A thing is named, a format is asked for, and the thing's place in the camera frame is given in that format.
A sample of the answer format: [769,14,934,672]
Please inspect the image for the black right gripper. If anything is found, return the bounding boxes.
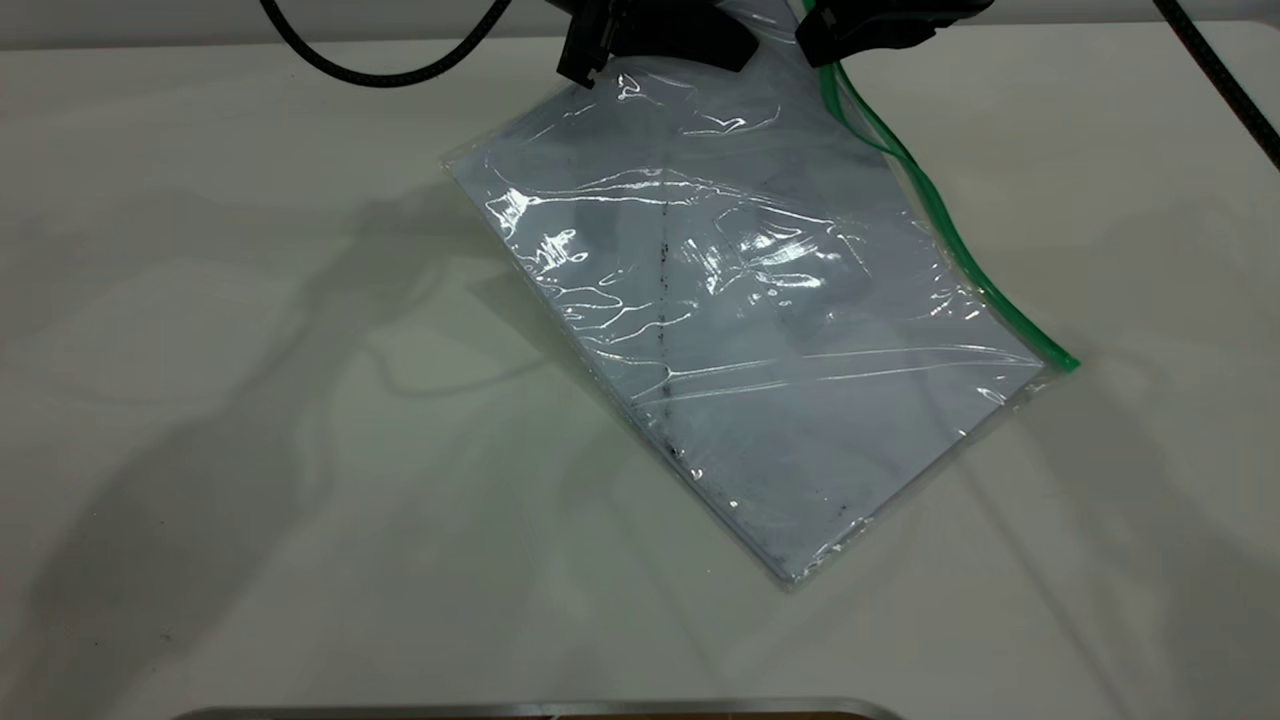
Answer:
[795,0,997,70]

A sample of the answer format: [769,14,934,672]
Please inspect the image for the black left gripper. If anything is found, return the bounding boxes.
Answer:
[545,0,762,90]

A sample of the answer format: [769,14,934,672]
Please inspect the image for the clear plastic bag green zipper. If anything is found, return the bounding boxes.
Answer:
[440,0,1082,593]

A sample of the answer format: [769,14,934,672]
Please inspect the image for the silver metal edge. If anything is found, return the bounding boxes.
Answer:
[170,697,907,720]

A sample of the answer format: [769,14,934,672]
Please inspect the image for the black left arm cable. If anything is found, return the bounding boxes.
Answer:
[260,0,513,90]

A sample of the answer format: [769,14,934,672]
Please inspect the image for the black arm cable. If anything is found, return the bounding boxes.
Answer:
[1150,0,1280,173]
[260,0,513,90]

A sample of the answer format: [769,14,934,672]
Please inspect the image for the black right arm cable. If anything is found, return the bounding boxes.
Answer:
[1150,0,1280,173]

